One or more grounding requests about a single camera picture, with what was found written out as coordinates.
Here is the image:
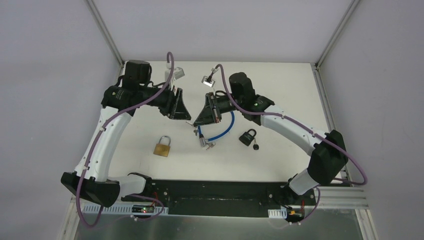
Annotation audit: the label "small silver key bunch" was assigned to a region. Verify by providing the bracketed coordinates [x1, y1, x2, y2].
[186, 121, 199, 136]

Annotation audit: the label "brass padlock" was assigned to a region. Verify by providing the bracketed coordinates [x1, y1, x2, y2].
[153, 135, 172, 157]

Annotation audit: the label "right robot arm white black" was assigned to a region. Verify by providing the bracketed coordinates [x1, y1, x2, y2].
[193, 72, 348, 197]

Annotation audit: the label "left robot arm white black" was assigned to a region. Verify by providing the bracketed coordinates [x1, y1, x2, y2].
[60, 60, 191, 208]

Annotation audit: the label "black headed key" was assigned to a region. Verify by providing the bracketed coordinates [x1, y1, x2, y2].
[253, 140, 260, 151]

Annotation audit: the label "small black padlock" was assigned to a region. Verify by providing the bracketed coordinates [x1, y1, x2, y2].
[238, 128, 257, 147]

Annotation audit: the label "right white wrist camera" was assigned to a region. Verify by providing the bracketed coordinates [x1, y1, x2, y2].
[201, 68, 218, 93]

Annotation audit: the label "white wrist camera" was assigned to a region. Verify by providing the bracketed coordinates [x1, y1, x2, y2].
[164, 64, 185, 89]
[201, 68, 218, 93]

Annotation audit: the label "blue cable lock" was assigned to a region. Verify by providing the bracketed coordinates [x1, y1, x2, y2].
[197, 111, 236, 148]

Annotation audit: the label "cable lock silver keys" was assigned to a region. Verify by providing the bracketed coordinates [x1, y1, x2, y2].
[205, 141, 216, 151]

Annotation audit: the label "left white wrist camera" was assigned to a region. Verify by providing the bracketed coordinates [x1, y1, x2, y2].
[164, 64, 185, 89]

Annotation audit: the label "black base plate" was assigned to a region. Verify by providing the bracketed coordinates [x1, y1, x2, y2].
[141, 179, 316, 218]

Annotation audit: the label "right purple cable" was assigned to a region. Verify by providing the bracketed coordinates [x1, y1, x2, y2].
[211, 64, 369, 186]

